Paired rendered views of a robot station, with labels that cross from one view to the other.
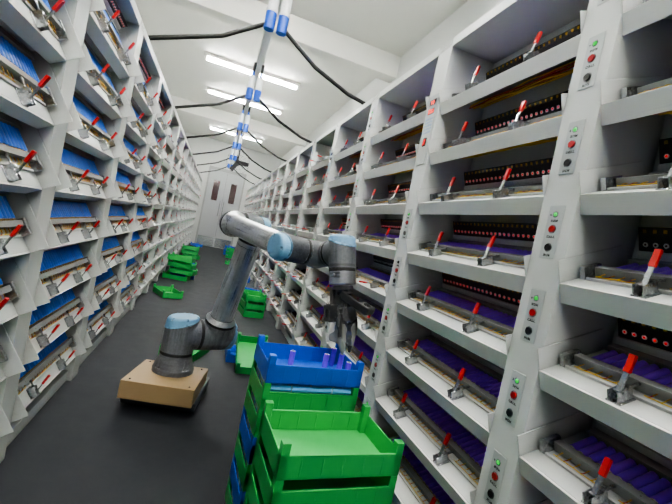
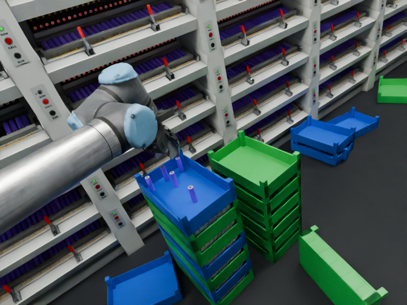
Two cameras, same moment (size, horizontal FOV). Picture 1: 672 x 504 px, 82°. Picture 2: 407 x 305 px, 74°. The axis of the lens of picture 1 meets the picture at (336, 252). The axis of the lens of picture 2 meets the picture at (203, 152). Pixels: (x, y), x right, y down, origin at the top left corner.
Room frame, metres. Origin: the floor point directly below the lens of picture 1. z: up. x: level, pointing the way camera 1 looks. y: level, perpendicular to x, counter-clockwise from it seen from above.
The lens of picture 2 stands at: (1.22, 0.71, 1.10)
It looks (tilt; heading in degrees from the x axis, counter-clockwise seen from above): 34 degrees down; 262
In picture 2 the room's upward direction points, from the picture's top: 15 degrees counter-clockwise
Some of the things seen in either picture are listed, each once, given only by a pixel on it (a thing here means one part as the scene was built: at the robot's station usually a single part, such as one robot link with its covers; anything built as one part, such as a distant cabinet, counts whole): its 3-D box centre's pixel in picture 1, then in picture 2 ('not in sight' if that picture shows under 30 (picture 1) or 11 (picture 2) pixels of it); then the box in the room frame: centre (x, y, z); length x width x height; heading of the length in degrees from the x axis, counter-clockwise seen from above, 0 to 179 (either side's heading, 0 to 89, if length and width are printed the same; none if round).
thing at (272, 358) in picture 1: (307, 360); (183, 186); (1.22, 0.02, 0.52); 0.30 x 0.20 x 0.08; 112
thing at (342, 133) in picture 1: (326, 241); not in sight; (2.91, 0.08, 0.89); 0.20 x 0.09 x 1.77; 108
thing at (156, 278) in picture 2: not in sight; (142, 287); (1.53, -0.02, 0.04); 0.30 x 0.20 x 0.08; 2
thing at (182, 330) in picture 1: (182, 332); not in sight; (1.86, 0.65, 0.32); 0.17 x 0.15 x 0.18; 128
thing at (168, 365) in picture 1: (174, 360); not in sight; (1.84, 0.66, 0.18); 0.19 x 0.19 x 0.10
